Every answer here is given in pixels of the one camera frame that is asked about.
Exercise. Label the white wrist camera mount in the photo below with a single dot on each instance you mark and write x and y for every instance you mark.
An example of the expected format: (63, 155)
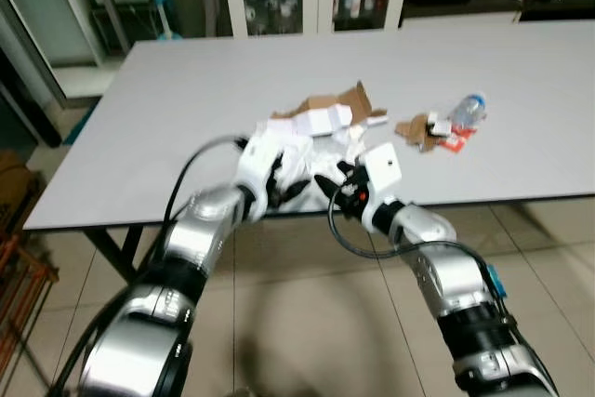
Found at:
(384, 170)
(257, 157)

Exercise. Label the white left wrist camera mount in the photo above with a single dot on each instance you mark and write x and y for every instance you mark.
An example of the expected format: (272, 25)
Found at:
(257, 157)

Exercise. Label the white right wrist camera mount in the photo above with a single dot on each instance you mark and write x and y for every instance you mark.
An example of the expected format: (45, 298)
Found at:
(384, 170)

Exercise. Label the white framed panel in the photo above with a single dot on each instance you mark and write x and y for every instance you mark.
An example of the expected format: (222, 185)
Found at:
(46, 16)

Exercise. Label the torn brown cardboard scrap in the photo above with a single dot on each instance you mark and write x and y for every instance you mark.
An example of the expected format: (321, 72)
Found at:
(411, 129)

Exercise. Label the crumpled white paper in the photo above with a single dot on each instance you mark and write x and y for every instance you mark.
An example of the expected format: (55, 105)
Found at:
(321, 151)

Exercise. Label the orange metal rack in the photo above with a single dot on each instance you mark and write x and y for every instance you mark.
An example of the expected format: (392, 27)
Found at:
(23, 295)

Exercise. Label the brown cardboard carton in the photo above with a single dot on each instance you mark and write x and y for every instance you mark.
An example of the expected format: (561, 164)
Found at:
(17, 188)

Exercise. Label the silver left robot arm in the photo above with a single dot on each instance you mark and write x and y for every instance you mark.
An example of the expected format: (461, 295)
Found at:
(197, 230)

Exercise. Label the small white box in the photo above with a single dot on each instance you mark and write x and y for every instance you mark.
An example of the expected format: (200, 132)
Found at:
(437, 124)

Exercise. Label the red flat packet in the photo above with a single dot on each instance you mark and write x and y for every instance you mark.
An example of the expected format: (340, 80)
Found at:
(456, 139)

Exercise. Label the large grey table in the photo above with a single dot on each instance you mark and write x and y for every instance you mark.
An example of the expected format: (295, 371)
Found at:
(186, 99)

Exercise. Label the white paper carton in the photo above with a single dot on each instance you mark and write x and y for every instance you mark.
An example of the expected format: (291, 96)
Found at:
(316, 121)

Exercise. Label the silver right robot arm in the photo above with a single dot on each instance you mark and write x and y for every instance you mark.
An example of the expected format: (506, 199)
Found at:
(448, 278)

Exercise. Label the clear plastic bottle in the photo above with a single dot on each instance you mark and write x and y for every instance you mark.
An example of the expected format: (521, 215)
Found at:
(467, 111)

